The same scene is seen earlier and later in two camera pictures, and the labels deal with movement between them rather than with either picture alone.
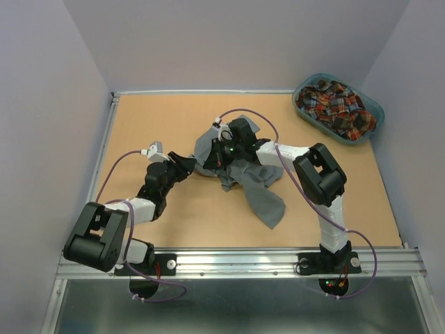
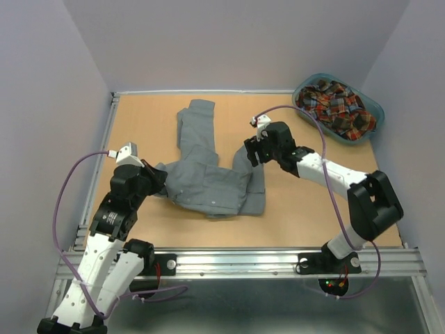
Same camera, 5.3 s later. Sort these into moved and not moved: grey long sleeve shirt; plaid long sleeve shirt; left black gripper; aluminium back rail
Moved: left black gripper; grey long sleeve shirt
Not moved: plaid long sleeve shirt; aluminium back rail
